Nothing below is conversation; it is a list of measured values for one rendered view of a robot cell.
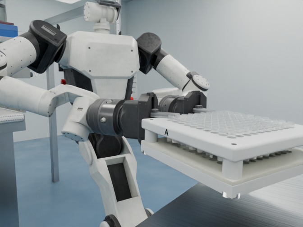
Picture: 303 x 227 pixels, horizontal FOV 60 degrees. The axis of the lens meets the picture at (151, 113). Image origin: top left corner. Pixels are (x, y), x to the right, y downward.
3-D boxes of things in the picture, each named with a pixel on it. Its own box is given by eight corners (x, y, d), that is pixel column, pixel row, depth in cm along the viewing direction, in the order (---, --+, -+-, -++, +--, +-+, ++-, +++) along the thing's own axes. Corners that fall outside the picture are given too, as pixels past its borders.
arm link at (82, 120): (105, 91, 62) (69, 90, 67) (90, 133, 58) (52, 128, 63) (126, 113, 71) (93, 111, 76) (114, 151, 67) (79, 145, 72)
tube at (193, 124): (196, 161, 48) (199, 121, 47) (191, 163, 47) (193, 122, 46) (192, 159, 49) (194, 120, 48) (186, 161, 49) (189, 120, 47)
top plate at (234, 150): (326, 140, 47) (328, 129, 47) (234, 163, 34) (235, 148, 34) (223, 118, 68) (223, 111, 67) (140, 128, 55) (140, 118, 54)
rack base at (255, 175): (323, 166, 48) (324, 154, 48) (231, 199, 35) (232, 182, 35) (222, 137, 68) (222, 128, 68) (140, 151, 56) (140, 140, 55)
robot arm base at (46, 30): (13, 67, 88) (18, 48, 96) (52, 80, 96) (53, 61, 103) (28, 33, 80) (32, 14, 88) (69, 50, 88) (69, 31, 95)
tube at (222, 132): (226, 174, 42) (229, 129, 41) (220, 176, 42) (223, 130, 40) (220, 171, 43) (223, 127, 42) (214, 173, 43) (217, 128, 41)
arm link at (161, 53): (152, 78, 116) (130, 59, 119) (165, 68, 121) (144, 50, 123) (158, 60, 106) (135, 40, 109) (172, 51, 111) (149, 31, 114)
